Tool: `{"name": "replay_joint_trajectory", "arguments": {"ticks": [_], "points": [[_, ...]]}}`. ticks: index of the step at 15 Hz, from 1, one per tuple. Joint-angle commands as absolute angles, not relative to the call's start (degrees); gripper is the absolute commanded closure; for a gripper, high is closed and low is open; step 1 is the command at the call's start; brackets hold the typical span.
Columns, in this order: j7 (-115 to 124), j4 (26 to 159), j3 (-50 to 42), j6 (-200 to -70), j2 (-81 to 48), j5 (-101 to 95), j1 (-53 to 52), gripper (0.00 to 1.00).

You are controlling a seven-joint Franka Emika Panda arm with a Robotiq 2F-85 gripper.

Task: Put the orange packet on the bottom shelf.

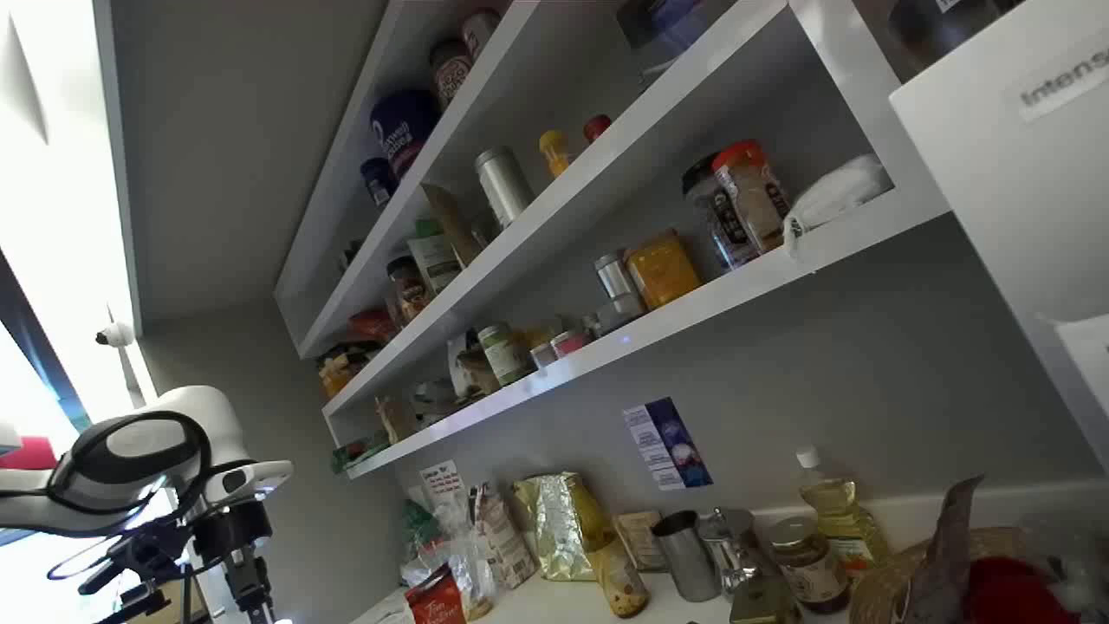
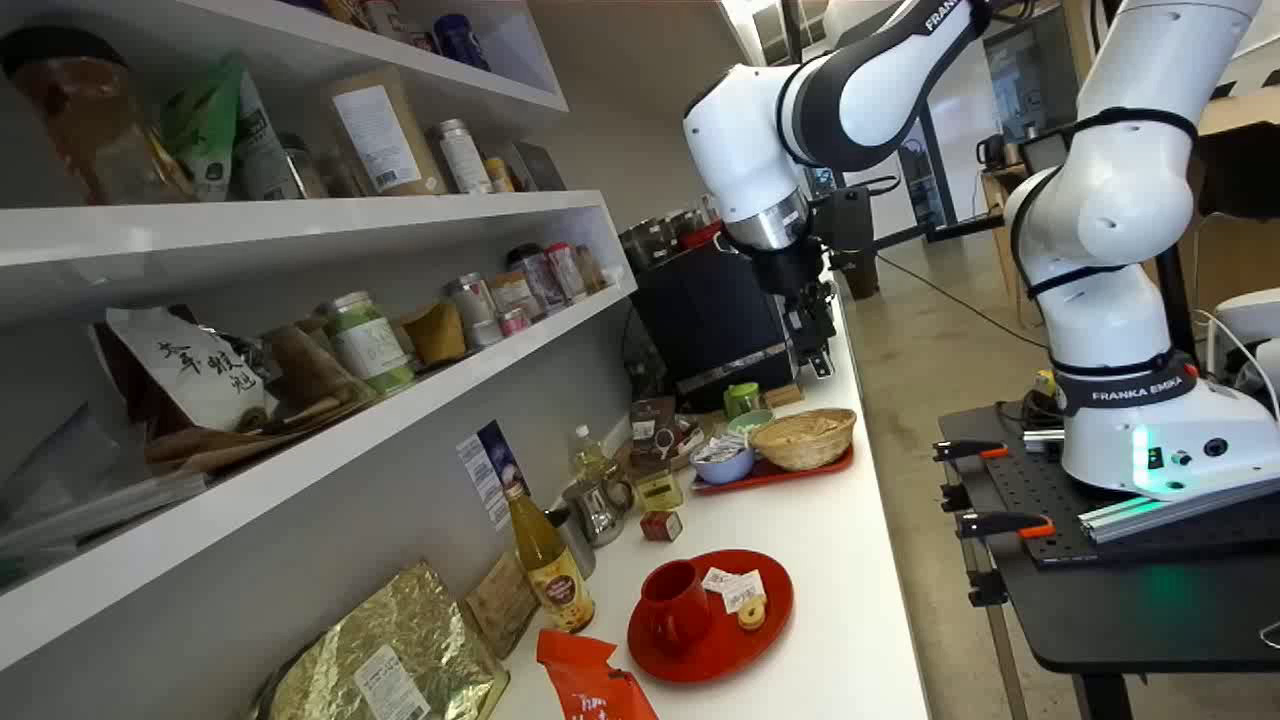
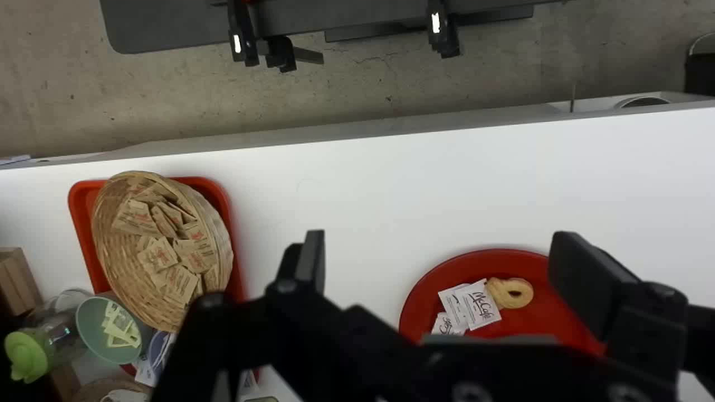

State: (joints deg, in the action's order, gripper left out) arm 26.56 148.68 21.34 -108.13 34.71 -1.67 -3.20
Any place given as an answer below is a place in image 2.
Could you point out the gold foil bag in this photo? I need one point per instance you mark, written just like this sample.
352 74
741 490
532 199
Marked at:
403 653

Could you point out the red tray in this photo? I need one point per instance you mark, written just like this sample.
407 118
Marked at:
770 475

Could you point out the brown box white label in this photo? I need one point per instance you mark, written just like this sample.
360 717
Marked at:
387 138

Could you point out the white bag with calligraphy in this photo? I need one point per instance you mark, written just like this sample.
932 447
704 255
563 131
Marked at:
199 369

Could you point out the red round plate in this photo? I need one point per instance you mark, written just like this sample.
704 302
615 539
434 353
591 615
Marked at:
730 647

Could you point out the small white bottle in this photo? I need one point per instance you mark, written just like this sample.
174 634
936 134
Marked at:
466 156

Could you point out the woven wicker basket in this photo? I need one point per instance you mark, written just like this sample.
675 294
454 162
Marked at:
806 441

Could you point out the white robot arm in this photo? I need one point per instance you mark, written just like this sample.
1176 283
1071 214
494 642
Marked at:
1085 231

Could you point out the green lid jar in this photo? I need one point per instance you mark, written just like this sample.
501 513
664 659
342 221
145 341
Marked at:
366 341

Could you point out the orange snack packet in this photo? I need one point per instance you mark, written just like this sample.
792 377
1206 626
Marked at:
587 678

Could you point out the red cup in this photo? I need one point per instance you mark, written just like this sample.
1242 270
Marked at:
675 606

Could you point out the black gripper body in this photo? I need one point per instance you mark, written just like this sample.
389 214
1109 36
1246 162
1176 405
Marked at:
806 302

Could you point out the white wall shelf unit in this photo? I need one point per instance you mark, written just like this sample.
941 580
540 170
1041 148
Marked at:
251 266

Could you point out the brown glass jar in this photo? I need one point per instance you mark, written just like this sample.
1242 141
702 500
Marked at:
85 103

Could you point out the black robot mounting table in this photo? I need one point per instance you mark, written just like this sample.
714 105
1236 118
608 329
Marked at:
1190 596

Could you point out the yellow oil bottle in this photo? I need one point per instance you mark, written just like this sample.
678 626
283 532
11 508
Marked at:
548 567

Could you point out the black coffee machine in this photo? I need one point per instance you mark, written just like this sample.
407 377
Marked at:
714 326

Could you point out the blue small bowl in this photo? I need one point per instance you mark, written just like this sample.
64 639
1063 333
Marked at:
722 460

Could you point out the green tea packet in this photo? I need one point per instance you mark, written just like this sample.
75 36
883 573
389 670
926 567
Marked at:
220 134

